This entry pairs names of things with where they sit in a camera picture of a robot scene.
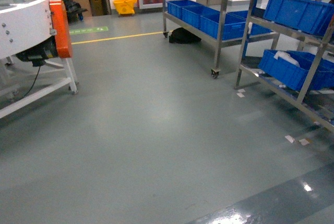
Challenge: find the long blue bin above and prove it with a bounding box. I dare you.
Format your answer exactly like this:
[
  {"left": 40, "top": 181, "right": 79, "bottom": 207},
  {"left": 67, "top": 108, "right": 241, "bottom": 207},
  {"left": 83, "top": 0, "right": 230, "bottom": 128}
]
[{"left": 263, "top": 0, "right": 333, "bottom": 37}]

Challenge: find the blue bin with white bag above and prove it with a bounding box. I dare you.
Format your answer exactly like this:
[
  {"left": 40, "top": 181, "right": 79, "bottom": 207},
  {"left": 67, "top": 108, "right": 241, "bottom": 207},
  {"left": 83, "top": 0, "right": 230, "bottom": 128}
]
[{"left": 258, "top": 50, "right": 333, "bottom": 91}]

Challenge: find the steel wheeled shelf cart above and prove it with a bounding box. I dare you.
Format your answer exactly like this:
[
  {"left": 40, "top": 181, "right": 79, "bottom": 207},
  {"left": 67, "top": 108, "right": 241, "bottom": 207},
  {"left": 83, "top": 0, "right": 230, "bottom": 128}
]
[{"left": 159, "top": 0, "right": 297, "bottom": 79}]

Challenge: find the yellow mop bucket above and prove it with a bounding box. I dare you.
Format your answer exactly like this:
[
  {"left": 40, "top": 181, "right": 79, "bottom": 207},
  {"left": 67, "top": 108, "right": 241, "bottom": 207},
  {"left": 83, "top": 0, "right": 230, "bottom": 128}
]
[{"left": 113, "top": 0, "right": 137, "bottom": 16}]

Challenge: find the steel flow rack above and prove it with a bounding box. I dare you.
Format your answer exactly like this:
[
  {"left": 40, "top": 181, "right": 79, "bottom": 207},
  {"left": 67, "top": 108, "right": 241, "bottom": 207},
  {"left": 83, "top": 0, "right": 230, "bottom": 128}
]
[{"left": 235, "top": 0, "right": 333, "bottom": 131}]

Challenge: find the orange machine panel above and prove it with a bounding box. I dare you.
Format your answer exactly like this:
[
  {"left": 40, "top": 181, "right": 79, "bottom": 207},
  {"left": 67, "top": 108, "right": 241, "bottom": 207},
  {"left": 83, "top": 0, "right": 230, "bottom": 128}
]
[{"left": 50, "top": 0, "right": 73, "bottom": 58}]

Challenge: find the white round machine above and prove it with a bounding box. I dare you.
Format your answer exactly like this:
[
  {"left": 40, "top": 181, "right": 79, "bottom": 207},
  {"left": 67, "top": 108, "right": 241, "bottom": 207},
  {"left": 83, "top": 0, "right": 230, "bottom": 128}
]
[{"left": 1, "top": 0, "right": 78, "bottom": 118}]

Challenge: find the black bag on floor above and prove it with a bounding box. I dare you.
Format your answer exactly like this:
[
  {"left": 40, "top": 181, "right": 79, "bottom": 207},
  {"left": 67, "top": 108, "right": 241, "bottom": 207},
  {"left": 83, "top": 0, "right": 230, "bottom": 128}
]
[{"left": 169, "top": 28, "right": 201, "bottom": 44}]

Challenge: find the white plastic bag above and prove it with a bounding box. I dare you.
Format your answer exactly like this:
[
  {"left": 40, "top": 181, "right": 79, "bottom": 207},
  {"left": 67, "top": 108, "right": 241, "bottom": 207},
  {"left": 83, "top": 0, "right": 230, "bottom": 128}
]
[{"left": 274, "top": 51, "right": 300, "bottom": 67}]

